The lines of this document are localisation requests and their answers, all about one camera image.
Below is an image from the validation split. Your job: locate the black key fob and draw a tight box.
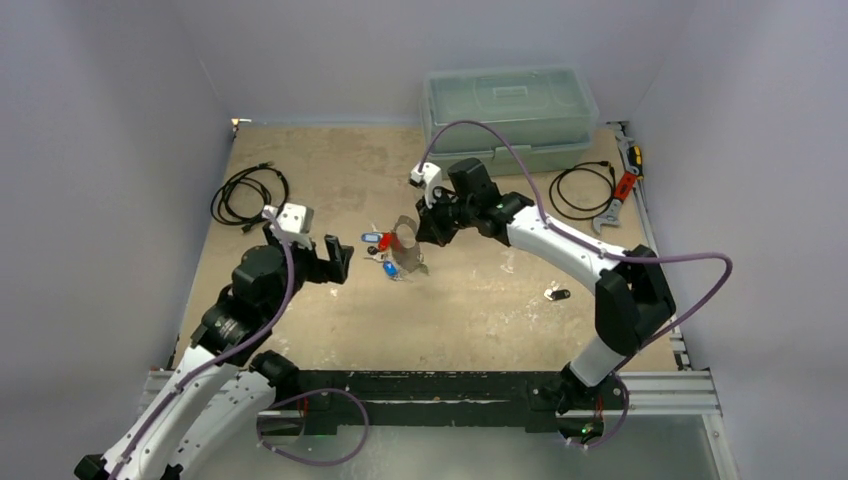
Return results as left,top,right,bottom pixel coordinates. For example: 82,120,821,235
544,288,571,302

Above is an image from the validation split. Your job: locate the yellow black tool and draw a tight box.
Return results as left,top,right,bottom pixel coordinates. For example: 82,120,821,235
614,125,644,180

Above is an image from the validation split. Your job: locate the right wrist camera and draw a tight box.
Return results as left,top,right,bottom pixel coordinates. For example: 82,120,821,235
409,162,443,208

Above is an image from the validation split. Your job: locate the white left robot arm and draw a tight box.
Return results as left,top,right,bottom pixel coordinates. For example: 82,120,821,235
74,227,354,479

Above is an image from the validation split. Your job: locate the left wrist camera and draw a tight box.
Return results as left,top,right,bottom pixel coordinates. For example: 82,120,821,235
262,203,314,250

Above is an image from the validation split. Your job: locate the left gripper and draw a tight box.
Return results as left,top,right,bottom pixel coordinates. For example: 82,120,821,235
262,221,351,321

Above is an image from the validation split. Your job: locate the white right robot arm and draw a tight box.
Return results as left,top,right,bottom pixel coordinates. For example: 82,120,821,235
267,157,599,371

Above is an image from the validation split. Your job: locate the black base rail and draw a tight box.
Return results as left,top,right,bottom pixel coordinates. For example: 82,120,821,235
251,369,627,439

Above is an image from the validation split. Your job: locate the black coiled cable right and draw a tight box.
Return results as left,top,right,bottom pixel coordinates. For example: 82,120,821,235
548,160,619,222

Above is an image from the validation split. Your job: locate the black coiled cable left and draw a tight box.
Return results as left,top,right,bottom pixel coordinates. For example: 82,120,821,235
210,162,291,234

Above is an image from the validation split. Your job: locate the black coiled cable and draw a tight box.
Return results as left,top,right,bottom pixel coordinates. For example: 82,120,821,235
548,160,619,222
210,162,291,234

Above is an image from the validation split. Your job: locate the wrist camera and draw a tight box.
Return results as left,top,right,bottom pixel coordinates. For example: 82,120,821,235
262,203,314,250
409,162,443,208

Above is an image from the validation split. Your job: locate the green plastic toolbox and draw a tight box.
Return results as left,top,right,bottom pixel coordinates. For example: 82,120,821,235
420,66,599,176

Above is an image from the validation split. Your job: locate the red handled adjustable wrench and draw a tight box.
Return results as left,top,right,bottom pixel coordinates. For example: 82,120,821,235
592,171,639,234

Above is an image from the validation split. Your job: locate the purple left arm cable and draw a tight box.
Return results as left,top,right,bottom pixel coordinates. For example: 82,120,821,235
105,218,370,480

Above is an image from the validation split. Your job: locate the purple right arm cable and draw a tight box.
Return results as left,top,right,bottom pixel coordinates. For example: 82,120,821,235
418,119,735,452

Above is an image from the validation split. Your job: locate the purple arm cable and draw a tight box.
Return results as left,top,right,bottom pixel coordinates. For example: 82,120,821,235
105,218,370,480
418,119,735,452

